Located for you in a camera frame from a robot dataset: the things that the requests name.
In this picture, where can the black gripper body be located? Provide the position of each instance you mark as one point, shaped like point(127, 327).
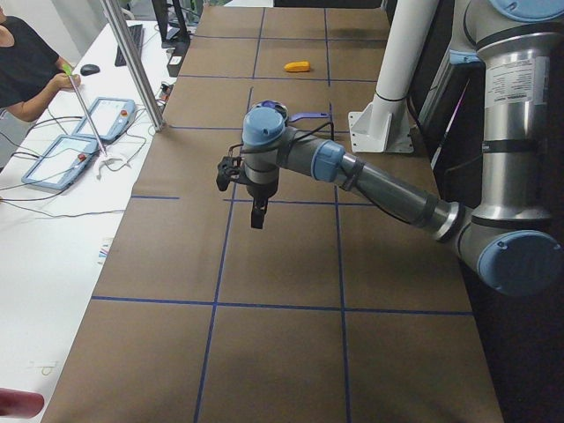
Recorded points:
point(260, 192)

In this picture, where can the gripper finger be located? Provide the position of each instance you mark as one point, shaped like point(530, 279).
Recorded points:
point(256, 215)
point(262, 209)

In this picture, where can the yellow toy corn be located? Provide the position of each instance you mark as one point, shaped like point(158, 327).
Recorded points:
point(297, 67)

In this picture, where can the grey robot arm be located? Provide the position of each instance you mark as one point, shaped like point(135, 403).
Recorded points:
point(503, 239)

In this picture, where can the dark blue saucepan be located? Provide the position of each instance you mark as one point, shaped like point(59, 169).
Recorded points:
point(304, 116)

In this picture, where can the white mounting pillar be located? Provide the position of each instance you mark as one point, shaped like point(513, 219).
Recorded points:
point(383, 125)

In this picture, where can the upper teach pendant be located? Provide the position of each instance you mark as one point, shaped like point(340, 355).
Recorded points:
point(111, 117)

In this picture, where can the teach pendant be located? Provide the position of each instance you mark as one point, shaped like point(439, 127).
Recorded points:
point(61, 163)
point(111, 117)

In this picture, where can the lower teach pendant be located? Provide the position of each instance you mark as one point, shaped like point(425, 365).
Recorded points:
point(61, 163)

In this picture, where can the black computer mouse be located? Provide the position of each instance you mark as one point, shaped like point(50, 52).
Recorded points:
point(89, 69)

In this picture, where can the metal reach stick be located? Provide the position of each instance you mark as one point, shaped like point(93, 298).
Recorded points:
point(68, 71)

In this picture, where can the person in black shirt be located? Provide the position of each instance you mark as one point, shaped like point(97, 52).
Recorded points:
point(32, 73)

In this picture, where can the aluminium frame post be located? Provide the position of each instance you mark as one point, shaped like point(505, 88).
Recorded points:
point(125, 42)

